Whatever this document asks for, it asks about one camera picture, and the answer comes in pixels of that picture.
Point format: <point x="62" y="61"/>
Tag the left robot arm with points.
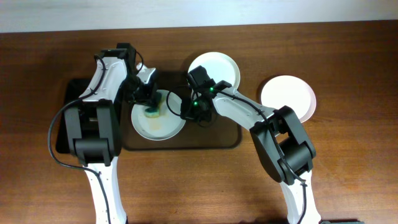
<point x="92" y="123"/>

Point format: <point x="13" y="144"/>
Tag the pinkish white plate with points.
<point x="291" y="91"/>

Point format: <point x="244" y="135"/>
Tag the pale blue plate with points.
<point x="166" y="125"/>

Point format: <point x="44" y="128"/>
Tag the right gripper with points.
<point x="193" y="113"/>

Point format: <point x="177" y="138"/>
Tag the large brown tray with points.
<point x="220" y="133"/>

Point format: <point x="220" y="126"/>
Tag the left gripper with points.
<point x="150" y="101"/>

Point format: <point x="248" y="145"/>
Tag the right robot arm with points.
<point x="283" y="146"/>

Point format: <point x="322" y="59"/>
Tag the dark object at table edge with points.
<point x="341" y="222"/>

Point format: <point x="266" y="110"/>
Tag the cream white plate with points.
<point x="219" y="67"/>

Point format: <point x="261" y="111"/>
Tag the green yellow sponge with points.
<point x="153" y="111"/>

